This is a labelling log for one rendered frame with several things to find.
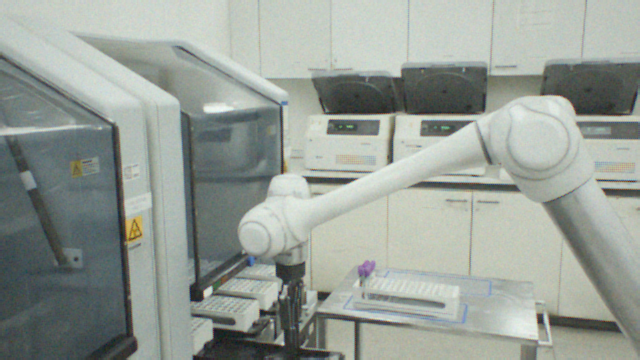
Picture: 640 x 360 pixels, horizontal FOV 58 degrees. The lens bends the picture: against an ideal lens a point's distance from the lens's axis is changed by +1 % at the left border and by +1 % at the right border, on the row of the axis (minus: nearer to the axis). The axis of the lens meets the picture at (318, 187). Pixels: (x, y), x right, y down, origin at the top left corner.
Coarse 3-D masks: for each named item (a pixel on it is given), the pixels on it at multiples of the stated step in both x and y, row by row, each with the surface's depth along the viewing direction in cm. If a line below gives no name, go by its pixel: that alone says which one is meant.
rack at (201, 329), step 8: (192, 320) 149; (200, 320) 149; (208, 320) 148; (192, 328) 144; (200, 328) 144; (208, 328) 147; (192, 336) 140; (200, 336) 143; (208, 336) 147; (192, 344) 140; (200, 344) 143; (192, 352) 141
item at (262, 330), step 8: (256, 320) 158; (264, 320) 160; (272, 320) 162; (216, 328) 155; (256, 328) 155; (264, 328) 158; (272, 328) 162; (216, 336) 154; (224, 336) 153; (232, 336) 153; (240, 336) 153; (248, 336) 152; (256, 336) 152; (264, 336) 156; (272, 336) 162
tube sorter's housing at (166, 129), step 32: (32, 32) 121; (64, 32) 128; (96, 64) 119; (224, 64) 187; (160, 96) 121; (288, 96) 193; (160, 128) 119; (160, 160) 119; (288, 160) 196; (160, 192) 120; (160, 224) 121; (192, 224) 202; (160, 256) 122; (192, 256) 204; (160, 288) 123; (160, 320) 124; (160, 352) 126
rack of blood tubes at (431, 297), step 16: (352, 288) 167; (368, 288) 166; (384, 288) 166; (400, 288) 166; (416, 288) 165; (432, 288) 166; (448, 288) 165; (352, 304) 168; (368, 304) 166; (384, 304) 165; (400, 304) 163; (416, 304) 168; (432, 304) 168; (448, 304) 159
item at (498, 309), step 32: (480, 288) 182; (512, 288) 182; (320, 320) 166; (352, 320) 162; (384, 320) 159; (416, 320) 158; (448, 320) 158; (480, 320) 158; (512, 320) 158; (544, 320) 169
